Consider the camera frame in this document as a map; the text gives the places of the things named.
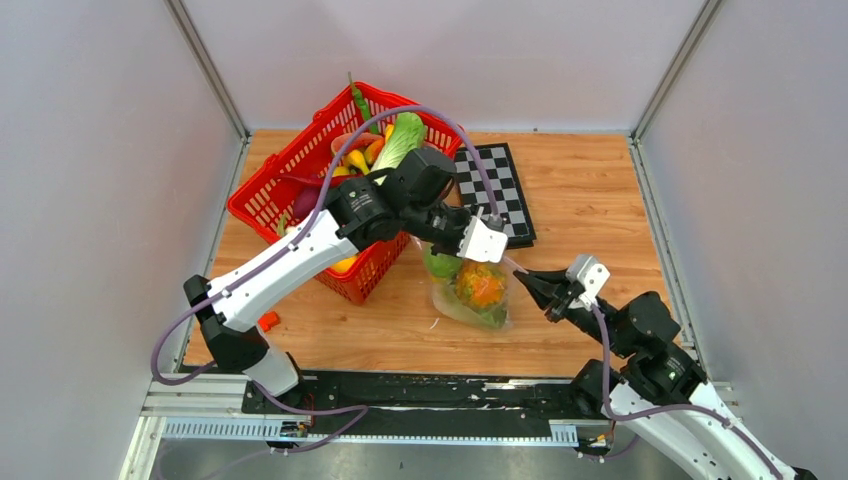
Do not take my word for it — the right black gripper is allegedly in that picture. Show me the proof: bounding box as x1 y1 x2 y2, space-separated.
510 268 630 358

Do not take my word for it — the small green round cabbage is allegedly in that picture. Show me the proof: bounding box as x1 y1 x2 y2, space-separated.
422 246 464 281

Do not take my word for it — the orange toy pineapple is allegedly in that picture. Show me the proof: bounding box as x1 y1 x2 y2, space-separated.
454 260 508 308

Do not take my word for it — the clear zip top bag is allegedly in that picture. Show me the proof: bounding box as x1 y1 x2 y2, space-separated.
412 237 522 331

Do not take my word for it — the red plastic basket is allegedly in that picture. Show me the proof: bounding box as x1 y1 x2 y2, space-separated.
226 81 466 307

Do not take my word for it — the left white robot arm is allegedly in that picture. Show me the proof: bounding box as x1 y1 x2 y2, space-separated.
183 147 472 413

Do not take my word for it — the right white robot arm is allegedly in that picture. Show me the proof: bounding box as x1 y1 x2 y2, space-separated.
514 259 815 479

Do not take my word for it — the black white checkerboard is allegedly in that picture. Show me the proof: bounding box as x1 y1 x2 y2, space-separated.
454 143 537 249

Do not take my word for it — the long green cabbage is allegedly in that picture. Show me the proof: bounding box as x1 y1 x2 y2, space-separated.
371 112 427 171

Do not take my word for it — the yellow mango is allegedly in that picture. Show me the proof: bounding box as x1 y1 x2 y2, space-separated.
329 255 358 275

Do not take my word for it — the purple eggplant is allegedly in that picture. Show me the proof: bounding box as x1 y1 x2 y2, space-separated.
292 186 324 221

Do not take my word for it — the small orange block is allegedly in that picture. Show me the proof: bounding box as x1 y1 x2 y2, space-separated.
258 311 281 333

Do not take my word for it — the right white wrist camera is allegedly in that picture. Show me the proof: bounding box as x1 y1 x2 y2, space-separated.
565 254 610 311

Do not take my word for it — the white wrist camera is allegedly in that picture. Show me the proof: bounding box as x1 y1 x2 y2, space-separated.
457 216 509 264
565 254 610 311

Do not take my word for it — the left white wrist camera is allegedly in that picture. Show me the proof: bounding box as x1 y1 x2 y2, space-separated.
457 216 509 264

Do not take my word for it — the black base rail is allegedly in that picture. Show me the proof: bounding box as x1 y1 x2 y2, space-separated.
135 370 637 458

